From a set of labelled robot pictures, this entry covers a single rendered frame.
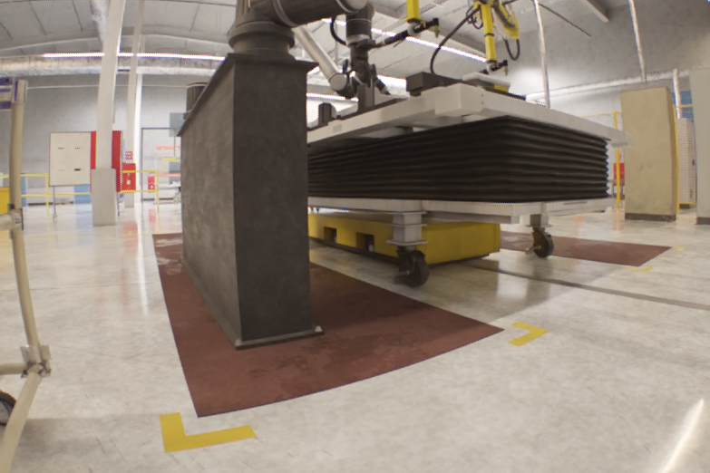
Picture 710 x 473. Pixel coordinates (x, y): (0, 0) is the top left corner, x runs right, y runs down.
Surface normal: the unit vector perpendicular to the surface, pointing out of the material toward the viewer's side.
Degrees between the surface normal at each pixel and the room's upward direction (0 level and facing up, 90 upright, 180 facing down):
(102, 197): 90
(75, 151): 90
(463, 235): 90
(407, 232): 90
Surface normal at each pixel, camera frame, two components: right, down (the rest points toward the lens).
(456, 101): -0.87, 0.04
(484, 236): 0.50, 0.04
